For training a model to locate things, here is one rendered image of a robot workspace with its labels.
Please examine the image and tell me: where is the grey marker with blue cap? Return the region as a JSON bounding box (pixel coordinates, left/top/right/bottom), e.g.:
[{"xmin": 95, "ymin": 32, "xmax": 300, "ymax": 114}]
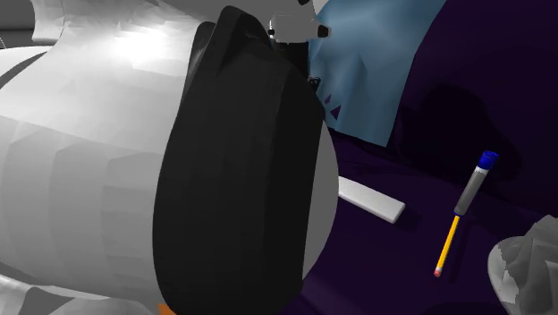
[{"xmin": 452, "ymin": 149, "xmax": 501, "ymax": 217}]

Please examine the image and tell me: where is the dark purple sofa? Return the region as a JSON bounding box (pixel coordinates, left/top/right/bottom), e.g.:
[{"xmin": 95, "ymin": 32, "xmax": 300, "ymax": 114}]
[{"xmin": 278, "ymin": 0, "xmax": 558, "ymax": 315}]

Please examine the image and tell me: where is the yellow pencil with pink eraser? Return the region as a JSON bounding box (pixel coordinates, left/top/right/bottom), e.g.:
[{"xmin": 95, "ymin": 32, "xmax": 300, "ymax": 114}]
[{"xmin": 433, "ymin": 214, "xmax": 462, "ymax": 278}]

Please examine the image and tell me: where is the crumpled grey cloth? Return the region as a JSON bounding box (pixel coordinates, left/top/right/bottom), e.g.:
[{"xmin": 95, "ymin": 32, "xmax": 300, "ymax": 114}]
[{"xmin": 486, "ymin": 213, "xmax": 558, "ymax": 315}]

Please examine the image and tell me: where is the flat white rectangular block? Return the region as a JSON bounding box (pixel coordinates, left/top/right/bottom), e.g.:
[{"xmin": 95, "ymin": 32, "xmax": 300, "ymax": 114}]
[{"xmin": 337, "ymin": 175, "xmax": 407, "ymax": 225}]

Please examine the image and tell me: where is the light blue cushion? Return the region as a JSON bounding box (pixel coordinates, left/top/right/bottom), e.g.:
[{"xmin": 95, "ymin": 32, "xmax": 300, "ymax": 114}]
[{"xmin": 306, "ymin": 0, "xmax": 449, "ymax": 148}]

